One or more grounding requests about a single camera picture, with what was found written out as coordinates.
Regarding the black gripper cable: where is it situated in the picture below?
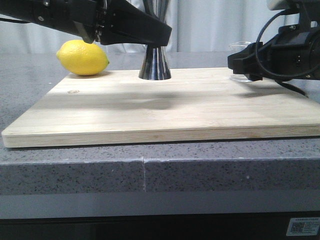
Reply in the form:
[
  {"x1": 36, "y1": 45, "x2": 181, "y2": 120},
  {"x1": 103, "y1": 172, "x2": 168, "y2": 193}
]
[{"x1": 255, "y1": 8, "x2": 320, "y2": 82}]

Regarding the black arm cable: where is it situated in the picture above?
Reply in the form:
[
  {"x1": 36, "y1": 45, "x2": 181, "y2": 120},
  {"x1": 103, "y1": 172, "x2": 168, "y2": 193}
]
[{"x1": 0, "y1": 16, "x2": 31, "y2": 25}]

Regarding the yellow lemon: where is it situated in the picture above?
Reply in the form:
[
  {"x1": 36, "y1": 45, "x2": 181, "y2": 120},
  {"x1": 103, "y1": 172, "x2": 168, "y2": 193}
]
[{"x1": 56, "y1": 39, "x2": 110, "y2": 76}]

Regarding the clear glass beaker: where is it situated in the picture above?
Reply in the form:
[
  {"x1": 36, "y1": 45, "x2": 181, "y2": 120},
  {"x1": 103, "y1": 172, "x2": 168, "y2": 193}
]
[{"x1": 228, "y1": 41, "x2": 256, "y2": 83}]

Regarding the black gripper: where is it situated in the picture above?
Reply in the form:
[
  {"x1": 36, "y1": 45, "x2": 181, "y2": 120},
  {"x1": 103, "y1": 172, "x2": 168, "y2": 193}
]
[
  {"x1": 227, "y1": 0, "x2": 320, "y2": 81},
  {"x1": 0, "y1": 0, "x2": 107, "y2": 43}
]

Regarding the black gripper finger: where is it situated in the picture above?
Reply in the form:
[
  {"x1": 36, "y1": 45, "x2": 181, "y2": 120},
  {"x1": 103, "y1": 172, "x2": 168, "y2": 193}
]
[{"x1": 95, "y1": 0, "x2": 172, "y2": 47}]

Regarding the steel cocktail jigger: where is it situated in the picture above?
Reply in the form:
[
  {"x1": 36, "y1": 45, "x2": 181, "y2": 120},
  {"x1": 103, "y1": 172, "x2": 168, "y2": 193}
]
[{"x1": 139, "y1": 0, "x2": 171, "y2": 81}]

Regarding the wooden cutting board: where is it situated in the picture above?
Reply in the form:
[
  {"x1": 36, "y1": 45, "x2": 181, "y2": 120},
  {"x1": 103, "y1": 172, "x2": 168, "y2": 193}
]
[{"x1": 2, "y1": 67, "x2": 320, "y2": 148}]

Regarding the black cutting board handle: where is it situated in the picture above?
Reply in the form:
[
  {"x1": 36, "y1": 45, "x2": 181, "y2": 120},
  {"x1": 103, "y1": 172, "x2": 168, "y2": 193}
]
[{"x1": 276, "y1": 81, "x2": 306, "y2": 96}]

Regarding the white QR code sticker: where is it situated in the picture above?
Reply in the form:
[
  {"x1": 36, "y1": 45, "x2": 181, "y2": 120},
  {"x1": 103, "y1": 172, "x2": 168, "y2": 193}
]
[{"x1": 286, "y1": 217, "x2": 320, "y2": 237}]

